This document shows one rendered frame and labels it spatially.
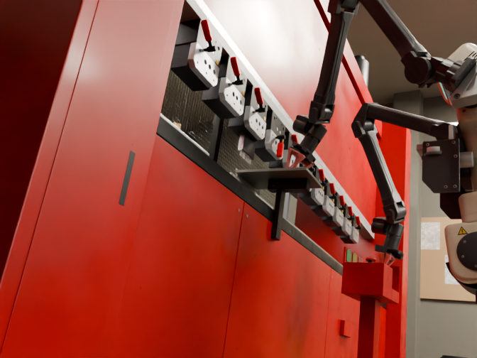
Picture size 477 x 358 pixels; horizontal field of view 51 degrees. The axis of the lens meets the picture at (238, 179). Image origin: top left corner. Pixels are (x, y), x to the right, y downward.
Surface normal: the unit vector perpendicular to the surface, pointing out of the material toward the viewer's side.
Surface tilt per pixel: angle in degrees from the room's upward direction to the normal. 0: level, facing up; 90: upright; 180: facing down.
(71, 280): 90
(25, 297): 90
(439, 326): 90
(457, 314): 90
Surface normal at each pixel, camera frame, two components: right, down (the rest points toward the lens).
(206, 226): 0.90, -0.03
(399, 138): -0.43, -0.36
